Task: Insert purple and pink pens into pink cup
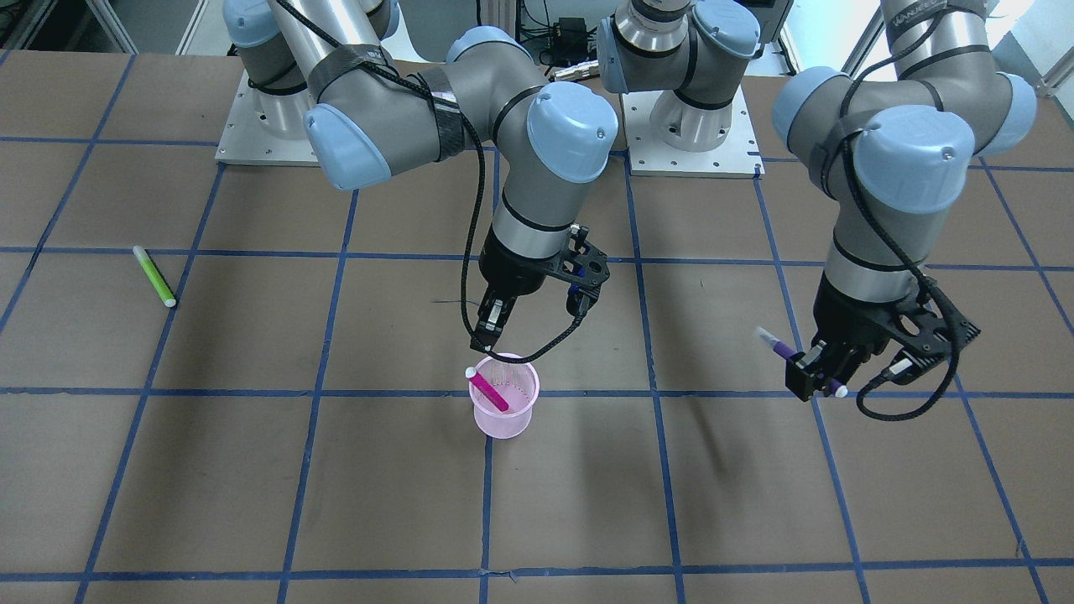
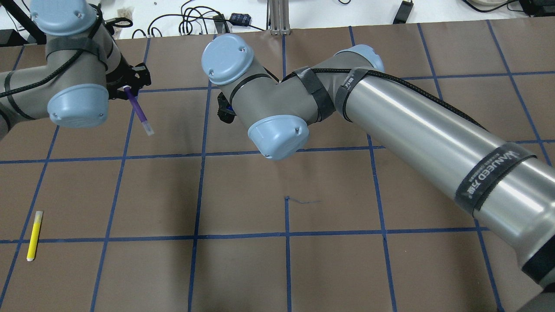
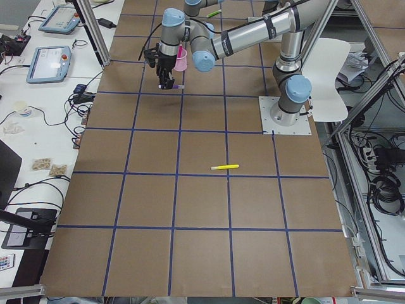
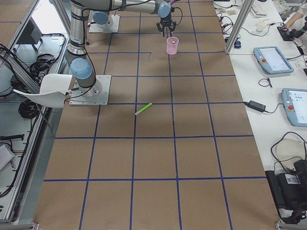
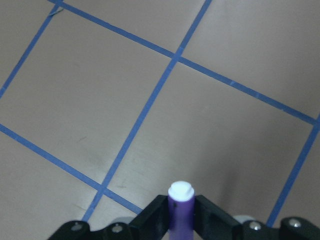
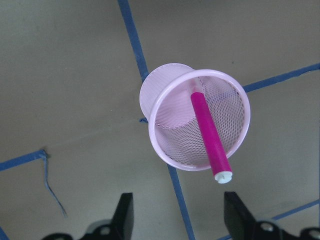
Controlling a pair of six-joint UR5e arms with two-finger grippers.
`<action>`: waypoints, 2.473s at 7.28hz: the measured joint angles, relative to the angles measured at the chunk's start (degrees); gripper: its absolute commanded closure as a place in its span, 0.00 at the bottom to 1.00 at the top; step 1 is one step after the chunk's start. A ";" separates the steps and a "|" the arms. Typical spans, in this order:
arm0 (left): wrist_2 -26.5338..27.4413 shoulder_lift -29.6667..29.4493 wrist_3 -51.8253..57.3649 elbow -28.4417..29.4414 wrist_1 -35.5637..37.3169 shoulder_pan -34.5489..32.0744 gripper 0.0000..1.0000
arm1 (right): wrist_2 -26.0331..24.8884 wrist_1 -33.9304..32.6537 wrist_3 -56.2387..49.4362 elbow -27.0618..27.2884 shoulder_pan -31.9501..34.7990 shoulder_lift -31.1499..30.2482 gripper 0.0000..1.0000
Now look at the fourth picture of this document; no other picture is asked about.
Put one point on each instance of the pink mesh cup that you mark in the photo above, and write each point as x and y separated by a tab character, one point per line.
171	49

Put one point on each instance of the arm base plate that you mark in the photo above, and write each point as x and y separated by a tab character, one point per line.
98	95
114	28

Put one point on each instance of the black power adapter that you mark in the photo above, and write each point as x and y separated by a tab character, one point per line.
255	106

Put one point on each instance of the blue usb hub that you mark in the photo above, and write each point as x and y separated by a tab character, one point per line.
237	44

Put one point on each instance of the green pen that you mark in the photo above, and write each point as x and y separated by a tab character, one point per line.
142	109

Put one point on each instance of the near blue teach pendant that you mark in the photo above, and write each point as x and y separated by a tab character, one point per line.
295	105

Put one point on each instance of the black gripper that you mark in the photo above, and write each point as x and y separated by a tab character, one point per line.
165	21

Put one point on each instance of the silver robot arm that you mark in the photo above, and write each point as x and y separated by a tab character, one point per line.
102	19
81	16

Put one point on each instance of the far blue teach pendant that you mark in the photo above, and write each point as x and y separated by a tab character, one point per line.
272	60

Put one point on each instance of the white plastic chair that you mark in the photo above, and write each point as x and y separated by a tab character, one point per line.
52	92

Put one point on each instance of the blue teach pendant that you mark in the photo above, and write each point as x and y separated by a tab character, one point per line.
272	60
295	105

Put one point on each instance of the aluminium frame post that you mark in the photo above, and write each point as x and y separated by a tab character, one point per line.
245	8

